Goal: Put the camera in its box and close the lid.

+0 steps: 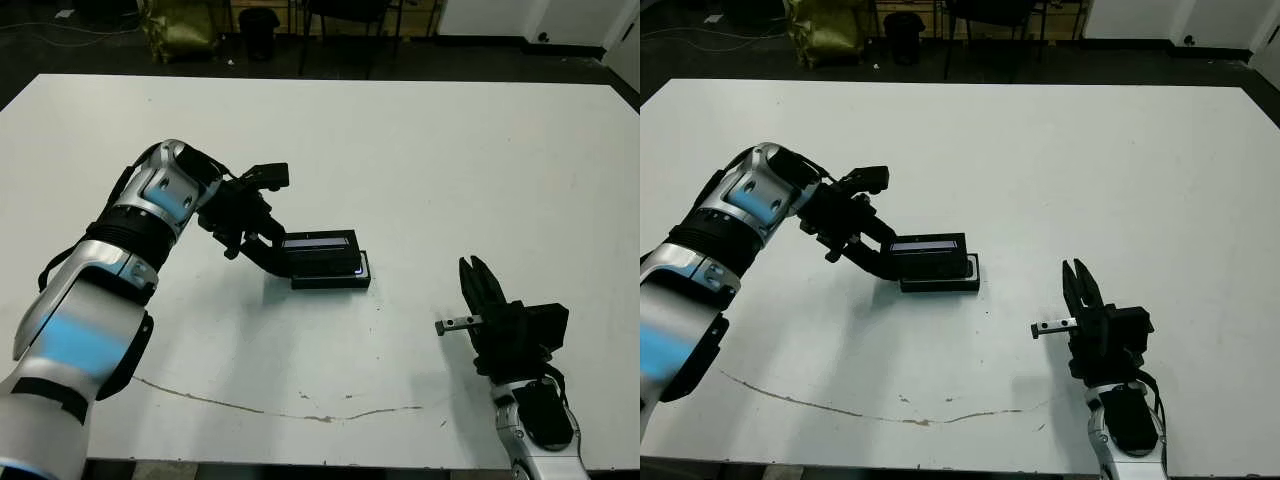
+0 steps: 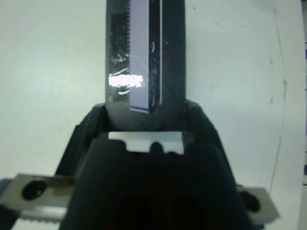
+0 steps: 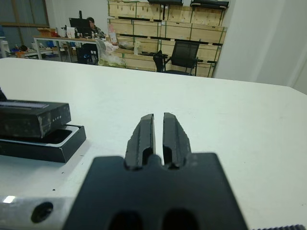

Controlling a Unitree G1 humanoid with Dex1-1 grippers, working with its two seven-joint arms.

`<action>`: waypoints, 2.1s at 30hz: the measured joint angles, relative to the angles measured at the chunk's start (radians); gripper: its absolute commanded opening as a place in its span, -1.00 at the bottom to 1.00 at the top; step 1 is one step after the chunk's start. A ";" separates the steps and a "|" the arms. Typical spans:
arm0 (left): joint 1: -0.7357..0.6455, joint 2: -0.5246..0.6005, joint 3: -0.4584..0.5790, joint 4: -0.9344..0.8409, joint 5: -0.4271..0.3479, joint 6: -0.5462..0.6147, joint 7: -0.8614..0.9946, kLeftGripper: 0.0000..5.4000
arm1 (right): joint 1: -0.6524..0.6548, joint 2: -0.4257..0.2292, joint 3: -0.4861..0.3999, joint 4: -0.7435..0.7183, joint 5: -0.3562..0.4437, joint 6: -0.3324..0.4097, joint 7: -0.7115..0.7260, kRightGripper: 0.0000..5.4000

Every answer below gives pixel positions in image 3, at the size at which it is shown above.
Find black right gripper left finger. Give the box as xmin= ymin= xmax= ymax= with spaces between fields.
xmin=124 ymin=113 xmax=156 ymax=172

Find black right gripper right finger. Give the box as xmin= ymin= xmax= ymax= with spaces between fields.
xmin=162 ymin=112 xmax=192 ymax=170

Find glossy black box lid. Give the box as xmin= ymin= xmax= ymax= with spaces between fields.
xmin=0 ymin=100 xmax=72 ymax=139

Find black box base white inlay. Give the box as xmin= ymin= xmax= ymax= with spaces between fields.
xmin=0 ymin=124 xmax=87 ymax=164

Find small brown cardboard box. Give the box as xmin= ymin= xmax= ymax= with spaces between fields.
xmin=37 ymin=27 xmax=58 ymax=38

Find white side cabinet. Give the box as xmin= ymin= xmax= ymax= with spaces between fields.
xmin=0 ymin=37 xmax=12 ymax=59

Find yellow green bag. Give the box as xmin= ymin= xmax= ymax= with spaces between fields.
xmin=96 ymin=56 xmax=127 ymax=68

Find brown framed window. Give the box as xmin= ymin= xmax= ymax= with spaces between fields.
xmin=0 ymin=0 xmax=50 ymax=58

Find black mesh office chair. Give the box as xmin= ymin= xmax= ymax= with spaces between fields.
xmin=153 ymin=40 xmax=200 ymax=77

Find black computer tower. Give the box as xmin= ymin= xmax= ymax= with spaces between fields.
xmin=77 ymin=44 xmax=99 ymax=65

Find clear plastic wrap pile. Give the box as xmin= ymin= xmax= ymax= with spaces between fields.
xmin=95 ymin=38 xmax=122 ymax=60

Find black computer monitor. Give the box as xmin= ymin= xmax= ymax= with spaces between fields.
xmin=69 ymin=17 xmax=93 ymax=37

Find red white package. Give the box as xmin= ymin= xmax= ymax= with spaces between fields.
xmin=107 ymin=24 xmax=118 ymax=46

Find stacked wooden crates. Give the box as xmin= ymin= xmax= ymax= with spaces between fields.
xmin=106 ymin=0 xmax=228 ymax=79

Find seated person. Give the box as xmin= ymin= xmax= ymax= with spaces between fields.
xmin=85 ymin=16 xmax=106 ymax=39

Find dark flat case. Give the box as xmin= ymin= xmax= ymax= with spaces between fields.
xmin=146 ymin=0 xmax=185 ymax=5
xmin=190 ymin=0 xmax=230 ymax=10

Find white frame desk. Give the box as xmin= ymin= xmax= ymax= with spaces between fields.
xmin=33 ymin=35 xmax=103 ymax=63

